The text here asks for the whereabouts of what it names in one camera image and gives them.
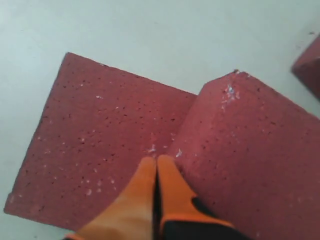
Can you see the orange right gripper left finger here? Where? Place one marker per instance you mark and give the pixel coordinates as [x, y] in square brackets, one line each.
[130, 216]

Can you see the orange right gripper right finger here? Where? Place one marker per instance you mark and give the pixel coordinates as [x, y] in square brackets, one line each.
[183, 215]

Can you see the red brick front large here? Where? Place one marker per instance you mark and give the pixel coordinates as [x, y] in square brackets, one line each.
[307, 68]

